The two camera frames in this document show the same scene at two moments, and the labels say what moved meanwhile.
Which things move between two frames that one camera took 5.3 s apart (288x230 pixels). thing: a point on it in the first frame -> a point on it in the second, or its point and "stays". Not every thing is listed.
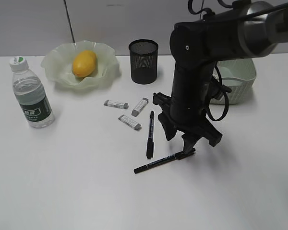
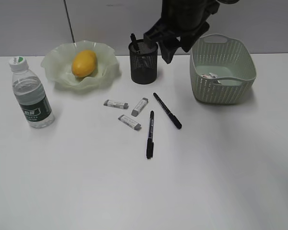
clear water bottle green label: [30, 91] stays
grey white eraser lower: [130, 122] stays
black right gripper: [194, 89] -> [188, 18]
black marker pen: [186, 152] -> [134, 41]
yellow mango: [84, 63] stays
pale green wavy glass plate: [57, 63] stays
